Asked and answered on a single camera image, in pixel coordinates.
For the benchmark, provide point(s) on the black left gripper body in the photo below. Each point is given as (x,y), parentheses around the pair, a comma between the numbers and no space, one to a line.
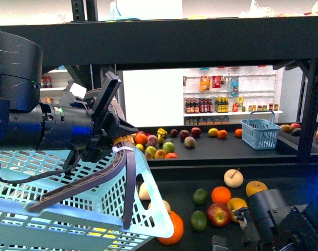
(94,118)

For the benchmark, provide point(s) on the light blue shopping basket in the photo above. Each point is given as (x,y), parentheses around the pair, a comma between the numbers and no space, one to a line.
(64,225)

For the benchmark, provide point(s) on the large yellow lemon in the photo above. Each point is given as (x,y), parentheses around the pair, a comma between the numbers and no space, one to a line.
(101,232)

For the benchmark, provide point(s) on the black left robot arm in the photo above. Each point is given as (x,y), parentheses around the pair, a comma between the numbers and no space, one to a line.
(25,122)

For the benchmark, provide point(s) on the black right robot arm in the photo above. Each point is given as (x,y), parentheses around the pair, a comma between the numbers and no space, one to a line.
(270,224)

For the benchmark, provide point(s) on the left drinks shelf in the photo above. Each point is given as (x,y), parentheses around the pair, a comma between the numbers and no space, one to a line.
(54,83)

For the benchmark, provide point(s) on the far yellow lemon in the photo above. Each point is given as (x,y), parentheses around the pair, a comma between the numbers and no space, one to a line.
(213,132)

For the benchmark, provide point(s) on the white far product shelf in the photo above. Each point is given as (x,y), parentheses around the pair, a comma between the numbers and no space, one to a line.
(228,94)

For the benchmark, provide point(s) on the black upper shelf board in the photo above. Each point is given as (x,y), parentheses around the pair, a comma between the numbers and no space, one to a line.
(180,43)

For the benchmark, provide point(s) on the far pile of fruit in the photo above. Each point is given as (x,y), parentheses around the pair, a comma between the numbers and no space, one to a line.
(155,146)

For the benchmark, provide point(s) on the white pear upper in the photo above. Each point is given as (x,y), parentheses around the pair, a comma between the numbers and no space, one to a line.
(143,192)

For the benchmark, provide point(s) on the far pink peach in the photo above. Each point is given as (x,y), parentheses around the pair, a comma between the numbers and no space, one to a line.
(189,142)

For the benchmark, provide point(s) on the dark red far apple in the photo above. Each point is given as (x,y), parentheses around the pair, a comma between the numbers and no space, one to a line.
(195,132)

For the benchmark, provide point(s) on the white pear lower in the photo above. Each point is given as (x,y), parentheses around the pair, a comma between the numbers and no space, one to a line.
(166,204)

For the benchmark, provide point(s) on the far orange tangerine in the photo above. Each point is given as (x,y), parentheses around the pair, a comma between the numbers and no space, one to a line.
(222,134)

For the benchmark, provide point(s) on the green lime centre upper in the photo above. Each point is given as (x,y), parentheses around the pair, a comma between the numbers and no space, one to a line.
(200,196)

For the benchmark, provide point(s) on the green lime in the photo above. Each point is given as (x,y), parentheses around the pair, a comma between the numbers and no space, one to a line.
(200,196)
(198,221)

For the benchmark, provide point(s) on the large orange with navel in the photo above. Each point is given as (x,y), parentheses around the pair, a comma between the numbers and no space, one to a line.
(178,232)

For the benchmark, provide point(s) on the green lime centre lower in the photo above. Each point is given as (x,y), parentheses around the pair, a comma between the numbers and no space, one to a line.
(198,221)

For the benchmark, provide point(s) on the small orange tangerine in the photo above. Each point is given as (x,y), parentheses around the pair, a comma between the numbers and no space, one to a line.
(221,195)

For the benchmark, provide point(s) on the white pear with stem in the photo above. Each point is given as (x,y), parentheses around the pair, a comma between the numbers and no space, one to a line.
(233,178)

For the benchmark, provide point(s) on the red yellow apple centre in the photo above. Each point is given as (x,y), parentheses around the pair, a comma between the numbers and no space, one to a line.
(218,215)

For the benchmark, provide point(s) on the yellow orange fruit centre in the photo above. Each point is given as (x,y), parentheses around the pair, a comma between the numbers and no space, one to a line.
(235,204)

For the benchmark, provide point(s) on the blue plastic basket far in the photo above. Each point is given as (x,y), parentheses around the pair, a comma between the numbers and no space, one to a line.
(260,134)

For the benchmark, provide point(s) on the golden orange pear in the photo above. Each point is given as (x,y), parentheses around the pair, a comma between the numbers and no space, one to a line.
(255,186)

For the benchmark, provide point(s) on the black shelf post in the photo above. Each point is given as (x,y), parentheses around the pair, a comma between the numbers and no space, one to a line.
(310,111)

